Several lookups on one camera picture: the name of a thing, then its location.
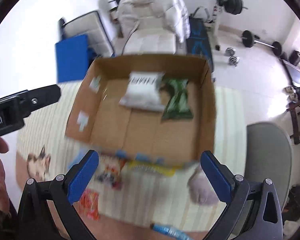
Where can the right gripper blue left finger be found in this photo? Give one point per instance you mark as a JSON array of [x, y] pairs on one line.
[[34, 217]]

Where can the blue folder board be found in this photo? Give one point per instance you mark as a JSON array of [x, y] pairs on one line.
[[73, 57]]

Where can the blue black bench pad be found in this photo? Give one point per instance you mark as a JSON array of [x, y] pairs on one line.
[[198, 42]]

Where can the red floral snack bag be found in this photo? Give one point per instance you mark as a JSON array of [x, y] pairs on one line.
[[88, 204]]

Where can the white soft pillow pack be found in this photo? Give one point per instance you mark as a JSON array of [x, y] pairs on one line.
[[143, 91]]

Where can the white padded armchair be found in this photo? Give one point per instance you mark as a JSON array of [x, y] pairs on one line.
[[153, 26]]

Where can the grey round chair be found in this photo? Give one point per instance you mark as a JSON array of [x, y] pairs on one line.
[[269, 155]]

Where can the pink grey plush toy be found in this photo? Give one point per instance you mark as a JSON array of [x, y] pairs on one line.
[[200, 189]]

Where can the white weight bench rack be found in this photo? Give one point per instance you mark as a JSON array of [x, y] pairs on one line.
[[214, 23]]

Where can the orange snack bag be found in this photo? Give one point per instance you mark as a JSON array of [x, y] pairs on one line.
[[109, 172]]

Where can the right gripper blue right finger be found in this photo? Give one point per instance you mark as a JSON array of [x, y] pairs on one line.
[[263, 220]]

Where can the chrome dumbbell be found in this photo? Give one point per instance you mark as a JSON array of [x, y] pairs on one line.
[[230, 52], [234, 60]]

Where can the white cushioned side chair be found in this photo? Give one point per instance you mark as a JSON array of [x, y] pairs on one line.
[[91, 25]]

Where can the black barbell on floor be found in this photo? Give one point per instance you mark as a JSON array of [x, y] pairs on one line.
[[249, 40]]

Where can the green snack bag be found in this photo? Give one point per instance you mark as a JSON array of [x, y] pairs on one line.
[[177, 107]]

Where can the yellow silver sponge pouch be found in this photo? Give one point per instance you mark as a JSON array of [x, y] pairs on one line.
[[155, 165]]

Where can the light blue tissue pack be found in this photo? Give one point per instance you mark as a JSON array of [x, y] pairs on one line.
[[79, 156]]

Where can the blue white wipes packet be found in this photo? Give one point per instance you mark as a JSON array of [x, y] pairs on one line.
[[170, 231]]

